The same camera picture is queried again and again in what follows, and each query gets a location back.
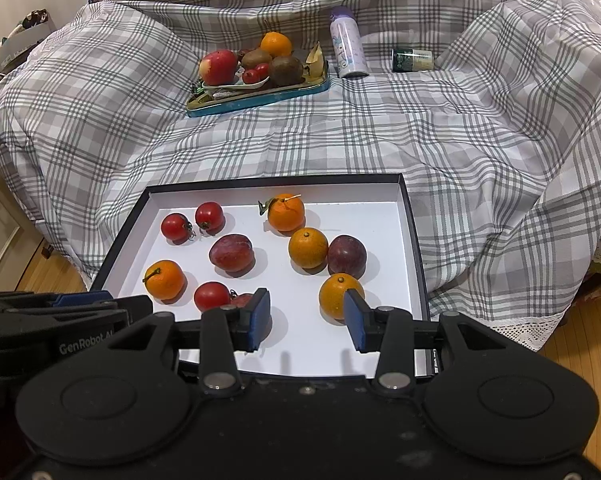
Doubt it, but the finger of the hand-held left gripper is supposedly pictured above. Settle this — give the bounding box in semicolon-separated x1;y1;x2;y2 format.
5;295;154;322
0;290;119;310

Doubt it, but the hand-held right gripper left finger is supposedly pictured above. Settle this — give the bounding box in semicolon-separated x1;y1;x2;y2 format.
107;287;274;395

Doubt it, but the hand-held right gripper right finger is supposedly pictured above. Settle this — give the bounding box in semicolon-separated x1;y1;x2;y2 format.
343;288;512;395

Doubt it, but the dark purple plum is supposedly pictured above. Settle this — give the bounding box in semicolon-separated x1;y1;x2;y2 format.
327;235;367;281

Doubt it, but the reddish purple plum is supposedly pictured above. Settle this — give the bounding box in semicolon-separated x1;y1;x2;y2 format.
209;233;256;274

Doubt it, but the black box with white inside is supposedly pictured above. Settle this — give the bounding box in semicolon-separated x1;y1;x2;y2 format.
88;172;439;381

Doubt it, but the orange with green leaf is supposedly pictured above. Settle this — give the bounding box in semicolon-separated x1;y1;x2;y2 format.
258;193;306;233

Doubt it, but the wooden cabinet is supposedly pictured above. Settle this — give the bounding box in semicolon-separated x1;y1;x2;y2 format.
0;160;48;292

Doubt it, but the white lace bed skirt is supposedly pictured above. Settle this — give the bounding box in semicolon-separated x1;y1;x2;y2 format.
495;232;601;354

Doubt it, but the blue tin tray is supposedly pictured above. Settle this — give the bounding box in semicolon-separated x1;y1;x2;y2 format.
185;57;330;119

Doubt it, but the grey plaid blanket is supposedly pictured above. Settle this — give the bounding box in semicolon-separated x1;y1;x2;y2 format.
0;0;601;353

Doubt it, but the white spoon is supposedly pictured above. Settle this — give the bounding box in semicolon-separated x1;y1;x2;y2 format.
202;76;271;95

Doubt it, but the large brown kiwi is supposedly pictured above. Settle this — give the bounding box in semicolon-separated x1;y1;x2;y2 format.
268;56;305;87

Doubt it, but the red apple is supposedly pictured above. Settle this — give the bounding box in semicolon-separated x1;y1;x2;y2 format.
199;49;240;87

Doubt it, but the small brown kiwi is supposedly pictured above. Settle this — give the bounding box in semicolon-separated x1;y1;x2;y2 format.
241;49;273;69

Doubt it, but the golden wrapper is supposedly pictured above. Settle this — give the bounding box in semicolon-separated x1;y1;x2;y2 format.
305;41;327;80

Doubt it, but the cardboard box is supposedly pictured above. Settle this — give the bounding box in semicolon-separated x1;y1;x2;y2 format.
0;9;57;71

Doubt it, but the small green jar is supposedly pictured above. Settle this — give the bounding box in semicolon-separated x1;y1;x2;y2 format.
392;48;435;73

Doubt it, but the white purple bottle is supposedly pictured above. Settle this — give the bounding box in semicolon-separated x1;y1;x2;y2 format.
329;6;370;79

